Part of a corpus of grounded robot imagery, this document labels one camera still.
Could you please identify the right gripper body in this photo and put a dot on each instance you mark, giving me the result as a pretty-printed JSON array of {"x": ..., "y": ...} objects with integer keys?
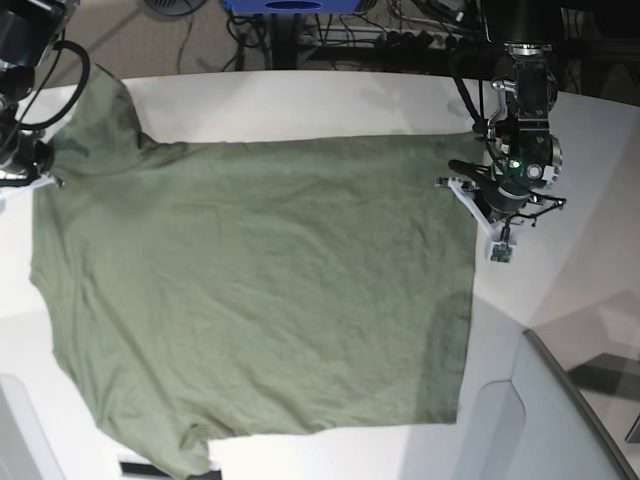
[{"x": 28, "y": 163}]

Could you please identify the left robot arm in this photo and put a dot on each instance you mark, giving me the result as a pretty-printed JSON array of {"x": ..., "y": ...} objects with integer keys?
[{"x": 525, "y": 159}]

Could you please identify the black power strip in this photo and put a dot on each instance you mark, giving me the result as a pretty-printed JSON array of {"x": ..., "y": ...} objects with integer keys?
[{"x": 423, "y": 40}]

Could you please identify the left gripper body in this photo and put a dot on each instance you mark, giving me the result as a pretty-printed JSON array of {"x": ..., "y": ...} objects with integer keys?
[{"x": 485, "y": 197}]

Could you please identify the olive green t-shirt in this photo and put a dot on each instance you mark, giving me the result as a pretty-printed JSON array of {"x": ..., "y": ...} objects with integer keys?
[{"x": 209, "y": 291}]

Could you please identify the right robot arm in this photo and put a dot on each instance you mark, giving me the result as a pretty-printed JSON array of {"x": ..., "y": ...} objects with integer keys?
[{"x": 33, "y": 38}]

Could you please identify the blue box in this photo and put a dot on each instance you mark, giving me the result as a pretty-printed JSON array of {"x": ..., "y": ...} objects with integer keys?
[{"x": 296, "y": 6}]

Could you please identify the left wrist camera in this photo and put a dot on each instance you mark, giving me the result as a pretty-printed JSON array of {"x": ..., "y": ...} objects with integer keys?
[{"x": 499, "y": 251}]

